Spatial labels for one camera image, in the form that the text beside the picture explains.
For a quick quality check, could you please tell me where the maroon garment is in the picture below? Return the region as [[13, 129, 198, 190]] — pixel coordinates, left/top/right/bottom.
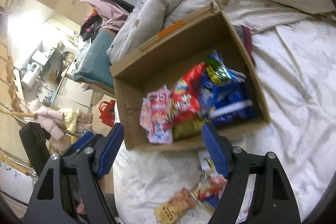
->
[[234, 25, 256, 66]]

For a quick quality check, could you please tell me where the red Wangzai milk candy bag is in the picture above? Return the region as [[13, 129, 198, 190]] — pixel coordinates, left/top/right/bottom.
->
[[170, 62, 206, 124]]

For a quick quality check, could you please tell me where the small blue snack packet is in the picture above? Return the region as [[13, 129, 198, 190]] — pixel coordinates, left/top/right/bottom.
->
[[208, 84, 256, 129]]

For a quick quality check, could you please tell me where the white floral bed sheet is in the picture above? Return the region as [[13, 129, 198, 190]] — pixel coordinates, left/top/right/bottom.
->
[[113, 20, 335, 223]]

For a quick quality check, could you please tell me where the pink crab stick bag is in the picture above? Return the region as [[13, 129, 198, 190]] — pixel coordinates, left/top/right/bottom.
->
[[139, 85, 173, 144]]

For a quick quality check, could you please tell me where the blue Lonely God snack bag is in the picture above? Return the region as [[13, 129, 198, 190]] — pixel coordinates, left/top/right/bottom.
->
[[198, 50, 246, 117]]

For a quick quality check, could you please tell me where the dark blue white packet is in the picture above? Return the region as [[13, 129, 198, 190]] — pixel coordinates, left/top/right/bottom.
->
[[201, 196, 220, 214]]

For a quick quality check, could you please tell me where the brown cardboard box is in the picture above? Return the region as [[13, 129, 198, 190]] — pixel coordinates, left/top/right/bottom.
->
[[110, 2, 270, 151]]

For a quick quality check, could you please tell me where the white red rice cracker bag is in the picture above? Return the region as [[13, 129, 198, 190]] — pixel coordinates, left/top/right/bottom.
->
[[189, 168, 228, 201]]

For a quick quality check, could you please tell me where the dark clothes pile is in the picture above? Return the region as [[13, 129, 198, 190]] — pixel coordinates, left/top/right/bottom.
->
[[80, 9, 102, 41]]

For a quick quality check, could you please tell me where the yellow snack bag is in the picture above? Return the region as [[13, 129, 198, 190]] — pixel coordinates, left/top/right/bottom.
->
[[172, 119, 205, 140]]

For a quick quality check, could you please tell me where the white water heater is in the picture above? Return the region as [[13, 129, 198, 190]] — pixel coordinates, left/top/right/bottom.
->
[[21, 62, 42, 90]]

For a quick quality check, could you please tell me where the pink puffy jacket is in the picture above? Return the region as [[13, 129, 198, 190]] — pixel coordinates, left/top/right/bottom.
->
[[27, 100, 93, 141]]

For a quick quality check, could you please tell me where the pink curtain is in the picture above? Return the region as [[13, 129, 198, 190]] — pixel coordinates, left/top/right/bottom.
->
[[75, 0, 129, 32]]

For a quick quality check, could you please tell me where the white Dows Life snack bag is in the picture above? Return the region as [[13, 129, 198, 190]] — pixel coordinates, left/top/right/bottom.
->
[[198, 150, 215, 173]]

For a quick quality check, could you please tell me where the red tote bag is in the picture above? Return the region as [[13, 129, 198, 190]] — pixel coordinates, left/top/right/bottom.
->
[[98, 100, 116, 127]]

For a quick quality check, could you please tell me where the teal cushioned bench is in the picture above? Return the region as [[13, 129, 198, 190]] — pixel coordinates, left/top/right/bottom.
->
[[73, 29, 115, 89]]

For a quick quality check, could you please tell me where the beige wafer packet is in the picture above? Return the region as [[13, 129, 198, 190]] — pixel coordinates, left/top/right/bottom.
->
[[154, 188, 195, 224]]

